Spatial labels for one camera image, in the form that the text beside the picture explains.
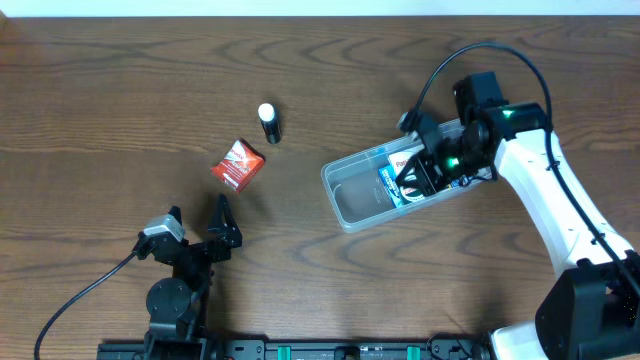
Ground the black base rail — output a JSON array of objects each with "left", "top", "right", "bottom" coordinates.
[{"left": 96, "top": 338, "right": 492, "bottom": 360}]

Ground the white Panadol box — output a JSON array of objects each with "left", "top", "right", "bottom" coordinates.
[{"left": 388, "top": 147, "right": 422, "bottom": 175}]

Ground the dark syrup bottle white cap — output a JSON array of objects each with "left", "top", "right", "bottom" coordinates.
[{"left": 258, "top": 103, "right": 281, "bottom": 144}]

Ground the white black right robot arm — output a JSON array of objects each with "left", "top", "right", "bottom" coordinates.
[{"left": 396, "top": 72, "right": 639, "bottom": 359}]

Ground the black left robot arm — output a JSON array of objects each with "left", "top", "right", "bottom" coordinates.
[{"left": 133, "top": 195, "right": 243, "bottom": 359}]

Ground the dark green ointment box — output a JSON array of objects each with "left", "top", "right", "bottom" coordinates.
[{"left": 396, "top": 172, "right": 436, "bottom": 204}]

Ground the clear plastic container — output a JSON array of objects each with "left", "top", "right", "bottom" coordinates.
[{"left": 321, "top": 136, "right": 491, "bottom": 233}]

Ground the blue Cool Fever box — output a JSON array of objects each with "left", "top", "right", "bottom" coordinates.
[{"left": 378, "top": 163, "right": 485, "bottom": 208}]

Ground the red Panadol ActiFast box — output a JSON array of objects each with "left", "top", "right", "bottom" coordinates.
[{"left": 211, "top": 139, "right": 265, "bottom": 192}]

